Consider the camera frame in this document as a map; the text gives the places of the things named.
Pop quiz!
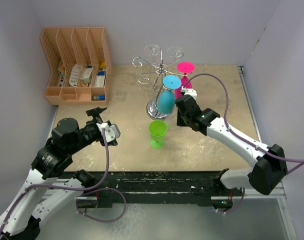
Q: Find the blue plastic goblet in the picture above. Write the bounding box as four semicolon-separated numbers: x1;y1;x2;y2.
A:
156;75;182;114

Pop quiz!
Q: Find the pink plastic goblet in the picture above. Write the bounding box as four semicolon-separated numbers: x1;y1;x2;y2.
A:
175;61;196;99

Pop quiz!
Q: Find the clear wine glass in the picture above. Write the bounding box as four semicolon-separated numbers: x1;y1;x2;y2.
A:
166;47;184;66
144;44;161;66

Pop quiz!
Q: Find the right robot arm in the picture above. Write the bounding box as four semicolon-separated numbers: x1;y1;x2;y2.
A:
175;94;288;196

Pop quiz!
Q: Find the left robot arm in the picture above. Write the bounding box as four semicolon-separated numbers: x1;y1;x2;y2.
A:
0;107;120;240

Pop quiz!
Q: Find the chrome wine glass rack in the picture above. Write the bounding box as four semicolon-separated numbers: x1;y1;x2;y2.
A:
132;49;183;121

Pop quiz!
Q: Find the small blue grey cylinder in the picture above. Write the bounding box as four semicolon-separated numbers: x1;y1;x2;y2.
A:
93;95;105;101

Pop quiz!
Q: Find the white blue small box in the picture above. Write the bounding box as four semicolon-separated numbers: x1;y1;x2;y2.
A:
94;71;106;88

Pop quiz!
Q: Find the green plastic goblet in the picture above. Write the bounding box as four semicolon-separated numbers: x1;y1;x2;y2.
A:
149;120;168;149

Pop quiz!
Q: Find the white oval label card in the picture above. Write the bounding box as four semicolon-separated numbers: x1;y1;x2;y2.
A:
68;64;80;87

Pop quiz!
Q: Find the white green small box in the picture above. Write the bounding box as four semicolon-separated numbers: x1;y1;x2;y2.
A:
79;67;93;84

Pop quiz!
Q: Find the peach plastic file organizer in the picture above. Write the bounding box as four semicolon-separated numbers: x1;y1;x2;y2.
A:
40;27;113;107

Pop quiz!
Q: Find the yellow small bottle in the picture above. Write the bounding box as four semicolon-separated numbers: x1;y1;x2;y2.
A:
99;60;106;69

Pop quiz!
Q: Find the colourful booklet in organizer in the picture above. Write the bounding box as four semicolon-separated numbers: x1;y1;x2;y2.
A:
58;61;65;87

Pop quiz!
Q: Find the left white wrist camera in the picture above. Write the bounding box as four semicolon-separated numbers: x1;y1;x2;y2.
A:
96;122;121;146

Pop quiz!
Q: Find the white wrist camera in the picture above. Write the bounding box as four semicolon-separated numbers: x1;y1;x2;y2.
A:
96;122;121;146
181;86;197;100

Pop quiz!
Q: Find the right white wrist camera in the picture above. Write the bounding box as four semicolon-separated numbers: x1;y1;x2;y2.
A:
181;86;197;100

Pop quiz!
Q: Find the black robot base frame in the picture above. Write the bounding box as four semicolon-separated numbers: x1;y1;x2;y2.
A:
77;171;242;209

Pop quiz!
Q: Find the aluminium rail frame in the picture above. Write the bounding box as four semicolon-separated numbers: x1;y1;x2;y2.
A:
10;65;299;240

